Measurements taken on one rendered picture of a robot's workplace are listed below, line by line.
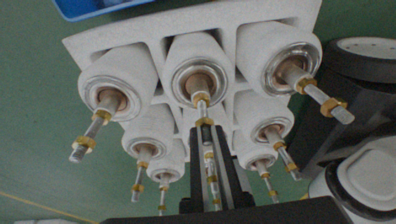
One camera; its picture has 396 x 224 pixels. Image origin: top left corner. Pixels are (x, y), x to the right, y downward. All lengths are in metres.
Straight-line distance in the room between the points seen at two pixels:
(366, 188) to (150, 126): 0.46
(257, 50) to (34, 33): 0.54
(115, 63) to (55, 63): 0.40
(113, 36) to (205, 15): 0.14
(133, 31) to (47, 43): 0.36
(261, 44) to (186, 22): 0.11
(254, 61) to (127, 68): 0.16
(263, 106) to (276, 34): 0.12
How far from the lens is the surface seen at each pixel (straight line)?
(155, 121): 0.27
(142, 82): 0.20
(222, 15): 0.23
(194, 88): 0.16
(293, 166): 0.24
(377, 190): 0.47
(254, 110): 0.26
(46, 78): 0.64
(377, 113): 0.54
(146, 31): 0.24
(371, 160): 0.52
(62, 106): 0.69
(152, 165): 0.35
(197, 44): 0.17
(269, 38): 0.20
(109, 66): 0.19
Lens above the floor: 0.40
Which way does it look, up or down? 49 degrees down
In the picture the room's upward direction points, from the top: 174 degrees clockwise
